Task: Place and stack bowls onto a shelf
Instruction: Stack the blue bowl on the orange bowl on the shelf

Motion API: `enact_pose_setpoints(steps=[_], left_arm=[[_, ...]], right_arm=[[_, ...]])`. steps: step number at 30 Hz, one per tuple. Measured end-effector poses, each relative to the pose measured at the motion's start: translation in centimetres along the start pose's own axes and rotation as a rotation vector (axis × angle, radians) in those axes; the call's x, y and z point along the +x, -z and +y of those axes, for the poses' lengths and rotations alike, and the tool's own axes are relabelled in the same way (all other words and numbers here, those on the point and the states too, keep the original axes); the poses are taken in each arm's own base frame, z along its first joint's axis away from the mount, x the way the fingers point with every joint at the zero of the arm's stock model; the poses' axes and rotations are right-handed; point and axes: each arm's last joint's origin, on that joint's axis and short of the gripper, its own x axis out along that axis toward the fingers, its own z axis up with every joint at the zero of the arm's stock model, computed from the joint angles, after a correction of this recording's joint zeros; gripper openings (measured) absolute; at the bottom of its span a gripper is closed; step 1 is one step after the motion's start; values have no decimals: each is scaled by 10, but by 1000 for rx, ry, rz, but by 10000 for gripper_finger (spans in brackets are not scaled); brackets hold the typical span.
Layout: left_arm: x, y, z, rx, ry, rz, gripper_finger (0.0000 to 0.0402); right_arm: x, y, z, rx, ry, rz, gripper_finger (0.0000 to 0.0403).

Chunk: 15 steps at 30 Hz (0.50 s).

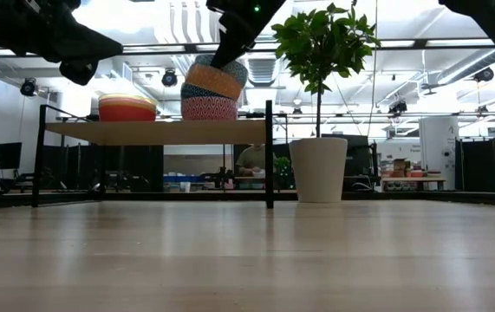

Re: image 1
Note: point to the orange patterned bowl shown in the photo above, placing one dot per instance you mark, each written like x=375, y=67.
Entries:
x=214, y=81

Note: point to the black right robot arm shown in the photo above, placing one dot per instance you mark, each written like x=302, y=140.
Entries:
x=490, y=21

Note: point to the white round column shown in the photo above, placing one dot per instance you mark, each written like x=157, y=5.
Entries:
x=438, y=151

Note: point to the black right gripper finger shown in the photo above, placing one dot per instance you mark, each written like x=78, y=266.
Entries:
x=229, y=47

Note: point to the grey dotted bowl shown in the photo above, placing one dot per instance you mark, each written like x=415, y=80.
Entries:
x=236, y=71

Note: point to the black metal table frame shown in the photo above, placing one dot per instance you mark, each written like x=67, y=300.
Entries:
x=403, y=196

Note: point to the person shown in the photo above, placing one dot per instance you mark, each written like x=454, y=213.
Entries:
x=251, y=159

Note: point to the dark white patterned bowl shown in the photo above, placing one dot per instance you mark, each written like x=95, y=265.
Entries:
x=199, y=92

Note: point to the white plant pot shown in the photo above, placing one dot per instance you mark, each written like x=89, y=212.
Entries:
x=318, y=171

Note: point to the green leafy plant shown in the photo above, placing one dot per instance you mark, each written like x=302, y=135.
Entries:
x=323, y=43

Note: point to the small green plant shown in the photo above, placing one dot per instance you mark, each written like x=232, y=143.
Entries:
x=282, y=171

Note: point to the black ceiling spotlight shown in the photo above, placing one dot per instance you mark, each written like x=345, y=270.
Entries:
x=484, y=74
x=28, y=87
x=169, y=78

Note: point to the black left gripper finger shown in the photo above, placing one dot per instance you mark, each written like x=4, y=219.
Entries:
x=86, y=43
x=78, y=73

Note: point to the black monitor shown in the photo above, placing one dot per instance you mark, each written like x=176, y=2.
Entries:
x=6, y=156
x=357, y=156

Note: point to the orange plastic bowl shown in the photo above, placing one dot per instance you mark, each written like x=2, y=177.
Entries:
x=125, y=113

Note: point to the cardboard box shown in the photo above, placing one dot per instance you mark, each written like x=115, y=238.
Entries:
x=400, y=167

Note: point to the wooden shelf with black legs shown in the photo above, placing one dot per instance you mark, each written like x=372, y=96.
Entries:
x=156, y=132

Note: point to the wooden background table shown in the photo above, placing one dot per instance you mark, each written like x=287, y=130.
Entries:
x=414, y=179

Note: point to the yellow plastic bowl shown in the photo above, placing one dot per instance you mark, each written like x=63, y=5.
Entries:
x=125, y=97

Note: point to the red white patterned bowl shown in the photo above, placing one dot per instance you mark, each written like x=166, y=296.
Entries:
x=208, y=109

